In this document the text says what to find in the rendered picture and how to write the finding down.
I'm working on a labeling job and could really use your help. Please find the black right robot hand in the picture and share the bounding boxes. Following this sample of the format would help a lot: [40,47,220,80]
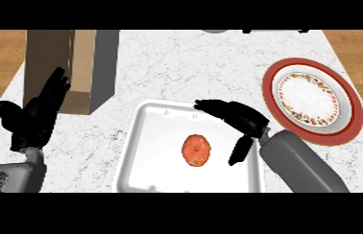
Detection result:
[193,99,271,167]

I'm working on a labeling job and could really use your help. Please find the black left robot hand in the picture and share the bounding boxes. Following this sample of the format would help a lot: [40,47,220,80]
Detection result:
[0,66,72,153]

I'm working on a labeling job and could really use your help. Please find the orange squash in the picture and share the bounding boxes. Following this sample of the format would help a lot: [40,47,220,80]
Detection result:
[180,133,212,168]

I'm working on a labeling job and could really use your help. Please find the white plastic tray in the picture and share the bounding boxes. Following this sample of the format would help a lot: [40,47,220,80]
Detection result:
[114,99,267,194]

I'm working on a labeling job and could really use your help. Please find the red rimmed floral plate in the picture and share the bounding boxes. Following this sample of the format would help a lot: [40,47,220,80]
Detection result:
[261,57,363,148]

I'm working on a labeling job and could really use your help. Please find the open brown wooden cabinet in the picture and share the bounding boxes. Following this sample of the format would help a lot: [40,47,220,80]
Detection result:
[22,30,97,116]

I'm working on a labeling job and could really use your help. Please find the grey cabinet door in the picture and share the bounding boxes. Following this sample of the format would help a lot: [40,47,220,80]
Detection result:
[90,30,122,115]

